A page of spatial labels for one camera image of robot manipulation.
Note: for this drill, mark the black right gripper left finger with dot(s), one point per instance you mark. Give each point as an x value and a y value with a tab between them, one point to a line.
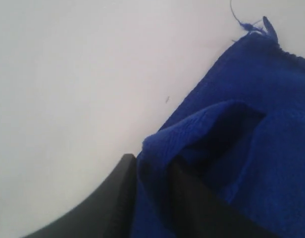
106	213

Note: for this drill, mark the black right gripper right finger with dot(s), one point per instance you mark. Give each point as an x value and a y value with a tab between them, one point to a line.
197	213

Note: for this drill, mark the blue towel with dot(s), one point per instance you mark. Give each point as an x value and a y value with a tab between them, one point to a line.
242	129

